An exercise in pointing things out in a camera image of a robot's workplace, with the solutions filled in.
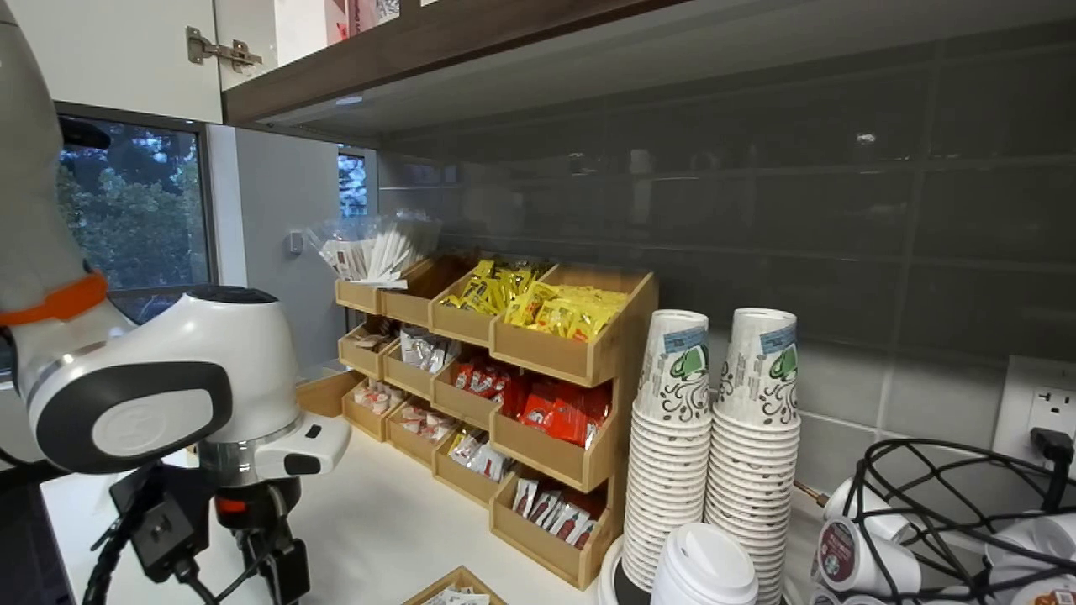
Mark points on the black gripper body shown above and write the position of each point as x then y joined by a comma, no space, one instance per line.
261,522

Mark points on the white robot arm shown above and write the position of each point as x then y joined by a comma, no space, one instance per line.
192,415

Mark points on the small wooden box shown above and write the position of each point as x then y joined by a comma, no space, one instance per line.
460,585

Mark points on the wooden sachet organizer rack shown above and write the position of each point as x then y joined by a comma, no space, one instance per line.
548,499

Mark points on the white stir sticks bundle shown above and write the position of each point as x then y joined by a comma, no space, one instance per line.
372,260

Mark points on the red sachets pile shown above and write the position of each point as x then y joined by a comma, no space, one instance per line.
556,409

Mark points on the yellow sachets pile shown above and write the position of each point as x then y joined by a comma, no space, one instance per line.
524,299

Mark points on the left paper cup stack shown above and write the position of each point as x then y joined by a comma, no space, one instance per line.
667,442

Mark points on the paper cup stack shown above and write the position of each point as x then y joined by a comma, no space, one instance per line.
667,442
753,442

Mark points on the white cup lid stack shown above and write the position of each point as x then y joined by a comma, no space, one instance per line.
705,567

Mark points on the white cabinet door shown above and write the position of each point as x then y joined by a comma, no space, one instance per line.
168,58

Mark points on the right paper cup stack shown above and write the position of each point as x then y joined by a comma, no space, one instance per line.
753,442

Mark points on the wooden upper shelf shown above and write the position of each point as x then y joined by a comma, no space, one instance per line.
468,58

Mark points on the coffee pod with red label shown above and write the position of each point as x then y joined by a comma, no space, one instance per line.
852,560

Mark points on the black power plug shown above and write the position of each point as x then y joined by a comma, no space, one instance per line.
1058,449

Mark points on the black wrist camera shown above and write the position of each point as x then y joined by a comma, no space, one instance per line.
166,512

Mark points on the black wire basket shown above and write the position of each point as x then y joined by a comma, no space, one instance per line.
970,515

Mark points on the white wall outlet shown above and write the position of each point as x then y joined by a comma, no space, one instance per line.
1038,396

